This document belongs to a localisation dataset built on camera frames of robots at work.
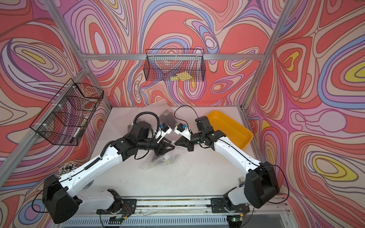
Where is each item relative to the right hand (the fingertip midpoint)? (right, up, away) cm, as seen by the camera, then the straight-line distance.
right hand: (177, 145), depth 76 cm
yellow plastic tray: (+41, +4, +22) cm, 47 cm away
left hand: (-2, +1, -4) cm, 5 cm away
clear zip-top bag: (-49, +15, +42) cm, 66 cm away
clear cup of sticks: (-55, -10, -7) cm, 56 cm away
